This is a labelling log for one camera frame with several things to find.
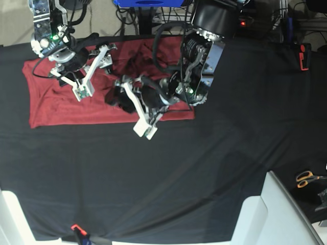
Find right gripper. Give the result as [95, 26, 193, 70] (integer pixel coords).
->
[49, 43, 118, 82]

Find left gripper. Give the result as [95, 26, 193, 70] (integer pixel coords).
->
[105, 75, 180, 126]

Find red long-sleeve T-shirt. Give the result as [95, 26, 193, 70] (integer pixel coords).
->
[21, 39, 196, 129]

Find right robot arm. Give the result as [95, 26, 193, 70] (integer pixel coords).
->
[28, 1, 116, 92]

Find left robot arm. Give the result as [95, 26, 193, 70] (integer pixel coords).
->
[105, 1, 248, 127]

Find blue box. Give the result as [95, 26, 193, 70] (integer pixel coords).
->
[113, 0, 184, 8]

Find white power strip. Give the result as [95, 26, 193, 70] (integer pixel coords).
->
[152, 12, 185, 24]

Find black round stand base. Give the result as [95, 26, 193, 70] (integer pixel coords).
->
[63, 0, 91, 10]

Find black table cloth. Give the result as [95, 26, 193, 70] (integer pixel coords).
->
[1, 40, 326, 243]

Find blue clamp with orange tip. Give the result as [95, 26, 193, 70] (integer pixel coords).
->
[71, 224, 92, 245]

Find black and orange clamp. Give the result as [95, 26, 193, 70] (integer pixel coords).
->
[298, 43, 312, 71]

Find black crumpled object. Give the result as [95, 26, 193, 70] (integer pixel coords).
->
[315, 189, 327, 212]

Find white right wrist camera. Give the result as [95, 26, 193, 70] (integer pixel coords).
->
[72, 84, 95, 102]

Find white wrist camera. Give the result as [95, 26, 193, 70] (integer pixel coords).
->
[72, 84, 95, 102]
[133, 121, 158, 140]

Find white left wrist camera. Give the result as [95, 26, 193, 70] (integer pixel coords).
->
[133, 121, 158, 140]

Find white table frame left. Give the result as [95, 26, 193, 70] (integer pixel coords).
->
[0, 189, 63, 245]

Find white table frame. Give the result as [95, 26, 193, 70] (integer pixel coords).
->
[0, 189, 63, 245]
[230, 171, 323, 245]

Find blue handled tool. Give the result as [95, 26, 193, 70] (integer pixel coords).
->
[282, 17, 293, 44]

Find white table frame right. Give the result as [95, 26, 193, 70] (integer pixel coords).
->
[230, 171, 323, 245]

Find yellow-handled scissors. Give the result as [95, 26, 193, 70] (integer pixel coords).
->
[295, 170, 326, 188]

